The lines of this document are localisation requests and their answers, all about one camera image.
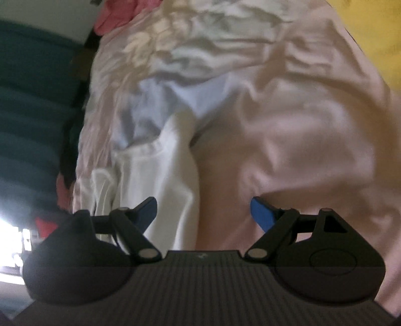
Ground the coral pink cloth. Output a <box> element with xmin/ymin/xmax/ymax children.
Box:
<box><xmin>94</xmin><ymin>0</ymin><xmax>148</xmax><ymax>36</ymax></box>

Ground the white garment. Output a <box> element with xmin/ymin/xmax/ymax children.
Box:
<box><xmin>90</xmin><ymin>115</ymin><xmax>201</xmax><ymax>255</ymax></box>

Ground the yellow cloth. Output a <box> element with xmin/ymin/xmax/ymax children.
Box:
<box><xmin>328</xmin><ymin>0</ymin><xmax>401</xmax><ymax>95</ymax></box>

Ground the pale pink garment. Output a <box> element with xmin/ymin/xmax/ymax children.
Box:
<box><xmin>71</xmin><ymin>0</ymin><xmax>401</xmax><ymax>320</ymax></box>

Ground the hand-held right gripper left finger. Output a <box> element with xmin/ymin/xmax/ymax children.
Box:
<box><xmin>73</xmin><ymin>196</ymin><xmax>162</xmax><ymax>263</ymax></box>

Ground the dark teal striped blanket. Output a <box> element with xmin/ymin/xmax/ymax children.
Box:
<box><xmin>0</xmin><ymin>20</ymin><xmax>91</xmax><ymax>220</ymax></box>

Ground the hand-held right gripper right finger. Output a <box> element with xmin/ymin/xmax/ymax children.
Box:
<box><xmin>244</xmin><ymin>196</ymin><xmax>349</xmax><ymax>261</ymax></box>

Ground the red cloth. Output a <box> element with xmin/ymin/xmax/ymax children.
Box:
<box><xmin>34</xmin><ymin>217</ymin><xmax>57</xmax><ymax>239</ymax></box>

